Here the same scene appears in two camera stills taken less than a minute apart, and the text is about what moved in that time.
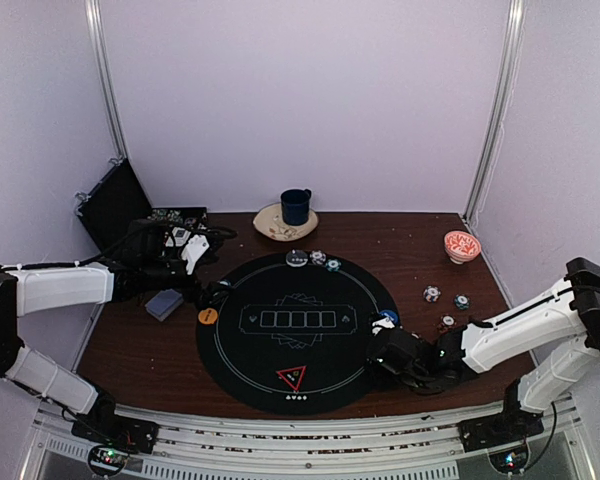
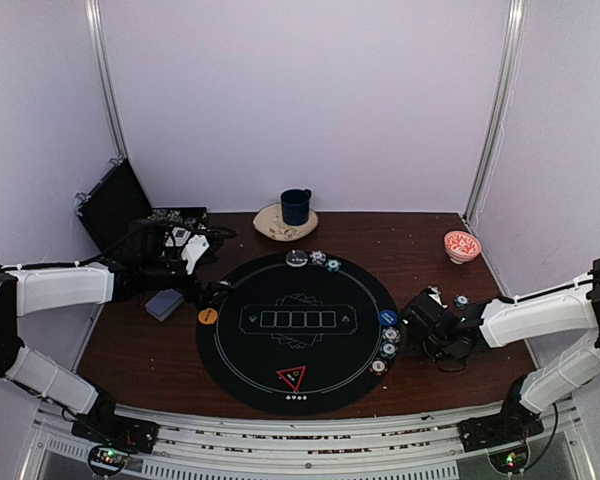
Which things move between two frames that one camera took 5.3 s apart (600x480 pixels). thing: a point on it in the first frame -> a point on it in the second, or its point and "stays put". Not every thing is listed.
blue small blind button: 392,315 stays put
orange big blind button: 208,316 stays put
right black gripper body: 417,382 -> 436,350
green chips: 333,265 stays put
